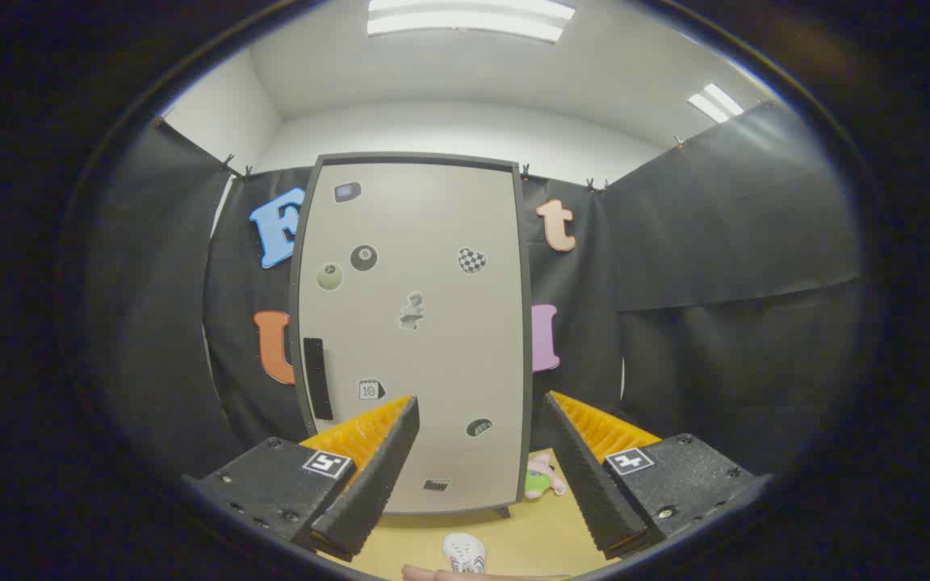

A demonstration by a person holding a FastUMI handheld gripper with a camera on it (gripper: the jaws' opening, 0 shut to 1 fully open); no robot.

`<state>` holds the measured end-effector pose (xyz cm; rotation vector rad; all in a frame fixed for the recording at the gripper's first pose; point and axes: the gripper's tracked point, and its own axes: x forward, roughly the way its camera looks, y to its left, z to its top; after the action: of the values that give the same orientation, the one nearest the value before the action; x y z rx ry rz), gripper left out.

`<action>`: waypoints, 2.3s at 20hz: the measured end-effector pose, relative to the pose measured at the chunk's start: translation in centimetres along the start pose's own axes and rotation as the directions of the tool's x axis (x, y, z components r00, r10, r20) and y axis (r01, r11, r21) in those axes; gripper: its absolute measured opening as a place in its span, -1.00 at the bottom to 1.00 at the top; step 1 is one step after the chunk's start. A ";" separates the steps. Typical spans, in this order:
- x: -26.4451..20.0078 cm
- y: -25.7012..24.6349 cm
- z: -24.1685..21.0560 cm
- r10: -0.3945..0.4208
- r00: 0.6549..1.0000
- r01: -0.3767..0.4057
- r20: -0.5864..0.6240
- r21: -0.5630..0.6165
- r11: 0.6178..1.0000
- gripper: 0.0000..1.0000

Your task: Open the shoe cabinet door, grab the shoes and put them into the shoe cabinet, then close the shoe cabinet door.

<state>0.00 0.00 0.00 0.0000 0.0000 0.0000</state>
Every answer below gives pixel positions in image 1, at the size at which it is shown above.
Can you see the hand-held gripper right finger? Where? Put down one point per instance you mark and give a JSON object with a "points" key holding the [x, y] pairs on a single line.
{"points": [[586, 484]]}

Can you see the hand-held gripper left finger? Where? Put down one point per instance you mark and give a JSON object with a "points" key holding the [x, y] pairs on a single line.
{"points": [[376, 484]]}

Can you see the white canvas shoe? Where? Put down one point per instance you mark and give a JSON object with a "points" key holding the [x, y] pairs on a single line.
{"points": [[463, 555]]}

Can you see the grey shoe cabinet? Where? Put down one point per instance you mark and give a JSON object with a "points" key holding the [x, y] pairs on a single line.
{"points": [[526, 323]]}

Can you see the grey shoe cabinet door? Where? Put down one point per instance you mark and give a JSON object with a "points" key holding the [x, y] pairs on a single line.
{"points": [[433, 242]]}

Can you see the pink and green plush toy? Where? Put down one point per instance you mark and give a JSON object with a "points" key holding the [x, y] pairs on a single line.
{"points": [[542, 482]]}

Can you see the black backdrop cloth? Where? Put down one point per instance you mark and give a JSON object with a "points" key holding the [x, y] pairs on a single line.
{"points": [[715, 242]]}

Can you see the small ceiling light panel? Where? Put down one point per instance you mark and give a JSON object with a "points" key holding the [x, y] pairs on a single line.
{"points": [[715, 102]]}

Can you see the long ceiling light panel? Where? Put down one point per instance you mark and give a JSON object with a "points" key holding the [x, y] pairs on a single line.
{"points": [[465, 20]]}

